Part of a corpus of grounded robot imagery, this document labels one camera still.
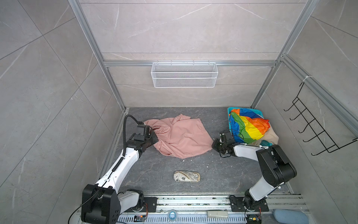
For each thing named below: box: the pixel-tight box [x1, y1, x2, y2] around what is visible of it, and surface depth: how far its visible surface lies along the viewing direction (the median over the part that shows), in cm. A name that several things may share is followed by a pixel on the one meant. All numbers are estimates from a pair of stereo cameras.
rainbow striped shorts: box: [228, 108, 271, 144], surface depth 97 cm
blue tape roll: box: [167, 209, 178, 222], surface depth 72 cm
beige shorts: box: [248, 127, 280, 146], surface depth 91 cm
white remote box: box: [206, 210, 229, 218], surface depth 69 cm
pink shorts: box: [143, 113, 214, 160], surface depth 100 cm
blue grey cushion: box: [272, 209, 310, 224], surface depth 70 cm
